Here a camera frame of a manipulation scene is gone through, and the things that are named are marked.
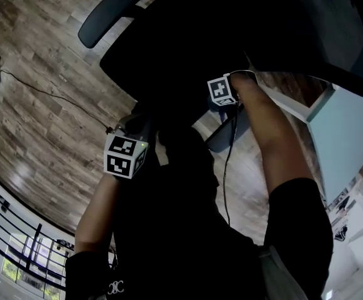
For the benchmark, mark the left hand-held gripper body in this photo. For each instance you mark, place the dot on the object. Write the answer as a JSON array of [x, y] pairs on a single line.
[[122, 155]]

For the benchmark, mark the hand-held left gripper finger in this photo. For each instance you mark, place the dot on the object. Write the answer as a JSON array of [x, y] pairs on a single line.
[[145, 127], [128, 124]]

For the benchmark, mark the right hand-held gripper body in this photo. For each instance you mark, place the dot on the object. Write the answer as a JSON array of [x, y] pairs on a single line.
[[221, 91]]

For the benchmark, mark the person's right forearm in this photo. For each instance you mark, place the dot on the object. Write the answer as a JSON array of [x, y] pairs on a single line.
[[275, 136]]

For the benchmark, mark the person's left forearm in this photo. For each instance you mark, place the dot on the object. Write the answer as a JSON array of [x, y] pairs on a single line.
[[93, 217]]

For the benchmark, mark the black mesh office chair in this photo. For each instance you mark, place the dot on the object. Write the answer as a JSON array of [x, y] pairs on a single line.
[[184, 42]]

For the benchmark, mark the person's black-clothed body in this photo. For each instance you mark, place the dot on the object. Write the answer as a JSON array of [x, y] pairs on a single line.
[[184, 230]]

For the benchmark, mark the black metal railing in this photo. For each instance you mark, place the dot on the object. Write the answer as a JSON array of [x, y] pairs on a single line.
[[38, 234]]

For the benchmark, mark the light blue table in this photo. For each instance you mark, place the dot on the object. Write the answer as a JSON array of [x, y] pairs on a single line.
[[340, 136]]

